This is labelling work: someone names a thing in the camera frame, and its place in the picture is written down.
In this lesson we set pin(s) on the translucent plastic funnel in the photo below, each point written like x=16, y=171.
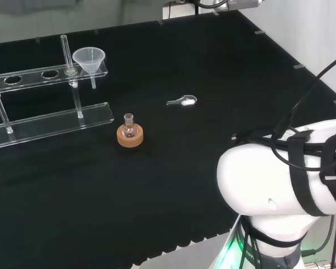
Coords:
x=89, y=59

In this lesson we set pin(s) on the clear acrylic funnel stand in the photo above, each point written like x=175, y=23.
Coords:
x=53, y=126

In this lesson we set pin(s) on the black bench cloth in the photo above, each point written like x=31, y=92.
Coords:
x=162, y=173

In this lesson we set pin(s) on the small glass round-bottom flask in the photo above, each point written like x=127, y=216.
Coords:
x=128, y=130

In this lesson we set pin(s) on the grey metal base plate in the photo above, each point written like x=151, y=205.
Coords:
x=184, y=256

